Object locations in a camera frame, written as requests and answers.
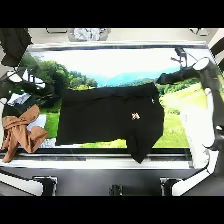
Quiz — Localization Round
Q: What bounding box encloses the light blue shirt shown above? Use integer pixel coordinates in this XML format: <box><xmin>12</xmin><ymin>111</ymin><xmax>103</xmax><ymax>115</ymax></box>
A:
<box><xmin>6</xmin><ymin>92</ymin><xmax>48</xmax><ymax>131</ymax></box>

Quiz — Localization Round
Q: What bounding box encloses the white garment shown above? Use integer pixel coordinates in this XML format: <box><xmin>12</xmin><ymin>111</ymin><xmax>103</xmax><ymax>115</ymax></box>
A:
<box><xmin>179</xmin><ymin>87</ymin><xmax>216</xmax><ymax>170</ymax></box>

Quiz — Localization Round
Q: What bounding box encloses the brown garment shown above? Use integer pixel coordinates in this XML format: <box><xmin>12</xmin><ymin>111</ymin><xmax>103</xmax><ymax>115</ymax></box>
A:
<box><xmin>1</xmin><ymin>103</ymin><xmax>50</xmax><ymax>164</ymax></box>

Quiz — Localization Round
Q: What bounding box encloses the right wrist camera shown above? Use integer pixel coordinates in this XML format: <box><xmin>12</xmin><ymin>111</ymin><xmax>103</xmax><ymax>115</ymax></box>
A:
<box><xmin>170</xmin><ymin>46</ymin><xmax>188</xmax><ymax>70</ymax></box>

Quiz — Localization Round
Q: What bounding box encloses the silver frame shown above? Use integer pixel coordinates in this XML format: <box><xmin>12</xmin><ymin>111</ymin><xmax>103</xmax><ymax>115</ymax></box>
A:
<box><xmin>0</xmin><ymin>39</ymin><xmax>224</xmax><ymax>197</ymax></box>

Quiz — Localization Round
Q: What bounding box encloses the black T-shirt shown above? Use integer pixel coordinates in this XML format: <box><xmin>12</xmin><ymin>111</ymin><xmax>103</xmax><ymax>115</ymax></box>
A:
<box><xmin>54</xmin><ymin>82</ymin><xmax>166</xmax><ymax>165</ymax></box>

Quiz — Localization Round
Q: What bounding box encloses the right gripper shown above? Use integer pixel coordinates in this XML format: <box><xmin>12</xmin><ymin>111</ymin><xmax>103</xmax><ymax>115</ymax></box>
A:
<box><xmin>156</xmin><ymin>70</ymin><xmax>184</xmax><ymax>85</ymax></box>

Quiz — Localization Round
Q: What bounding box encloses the heap of clothes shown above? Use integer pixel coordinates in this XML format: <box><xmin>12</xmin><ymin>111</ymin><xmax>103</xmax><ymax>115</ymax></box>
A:
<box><xmin>67</xmin><ymin>27</ymin><xmax>110</xmax><ymax>42</ymax></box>

